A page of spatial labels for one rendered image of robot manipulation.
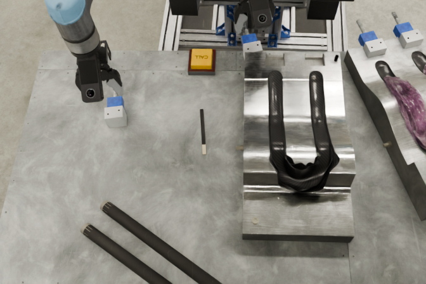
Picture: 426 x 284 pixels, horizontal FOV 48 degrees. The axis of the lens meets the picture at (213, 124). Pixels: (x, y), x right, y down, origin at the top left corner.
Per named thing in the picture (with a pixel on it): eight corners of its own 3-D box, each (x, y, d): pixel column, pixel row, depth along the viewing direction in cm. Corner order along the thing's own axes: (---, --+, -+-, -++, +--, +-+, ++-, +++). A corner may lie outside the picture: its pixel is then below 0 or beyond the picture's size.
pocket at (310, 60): (303, 59, 135) (304, 52, 131) (322, 59, 134) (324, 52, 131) (303, 73, 133) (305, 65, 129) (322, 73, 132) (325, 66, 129)
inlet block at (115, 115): (108, 88, 140) (104, 78, 135) (125, 86, 140) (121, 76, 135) (109, 128, 134) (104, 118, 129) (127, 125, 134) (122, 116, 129)
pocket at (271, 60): (264, 59, 135) (265, 52, 132) (283, 59, 135) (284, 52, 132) (264, 73, 133) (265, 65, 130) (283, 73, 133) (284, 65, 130)
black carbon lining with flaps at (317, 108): (266, 74, 131) (267, 54, 123) (325, 75, 130) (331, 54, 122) (267, 195, 115) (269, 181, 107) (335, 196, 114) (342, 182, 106)
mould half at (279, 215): (244, 70, 140) (245, 42, 128) (334, 70, 139) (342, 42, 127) (242, 239, 117) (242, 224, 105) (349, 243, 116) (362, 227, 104)
